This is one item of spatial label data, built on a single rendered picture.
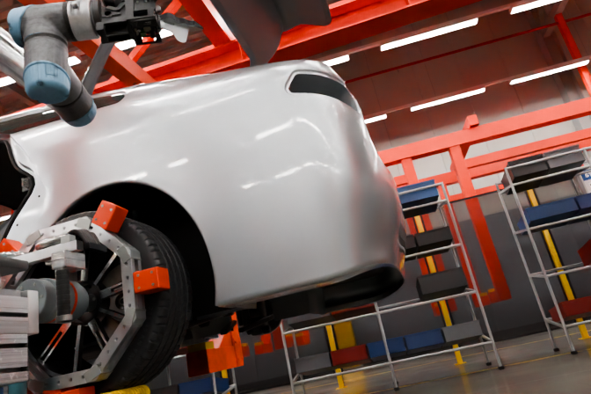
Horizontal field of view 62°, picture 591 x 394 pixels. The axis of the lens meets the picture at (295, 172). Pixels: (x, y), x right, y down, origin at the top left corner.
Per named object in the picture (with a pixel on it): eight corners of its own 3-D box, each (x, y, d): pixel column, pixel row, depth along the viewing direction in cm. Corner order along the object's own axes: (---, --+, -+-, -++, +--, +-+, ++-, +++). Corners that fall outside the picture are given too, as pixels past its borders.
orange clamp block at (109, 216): (118, 233, 174) (129, 210, 176) (105, 229, 167) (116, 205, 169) (103, 227, 177) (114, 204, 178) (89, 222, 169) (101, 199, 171)
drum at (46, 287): (93, 318, 166) (91, 277, 171) (47, 317, 146) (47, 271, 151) (57, 327, 169) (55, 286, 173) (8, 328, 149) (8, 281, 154)
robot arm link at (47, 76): (83, 111, 97) (81, 63, 100) (62, 80, 86) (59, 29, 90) (42, 116, 96) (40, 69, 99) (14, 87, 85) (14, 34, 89)
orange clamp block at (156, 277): (146, 295, 165) (171, 288, 163) (133, 294, 157) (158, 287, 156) (144, 274, 167) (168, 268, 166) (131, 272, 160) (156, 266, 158)
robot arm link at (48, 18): (24, 61, 96) (24, 25, 99) (82, 53, 97) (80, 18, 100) (3, 35, 89) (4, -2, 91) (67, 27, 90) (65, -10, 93)
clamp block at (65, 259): (86, 269, 150) (85, 251, 152) (66, 266, 142) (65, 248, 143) (71, 273, 151) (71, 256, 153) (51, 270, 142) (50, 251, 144)
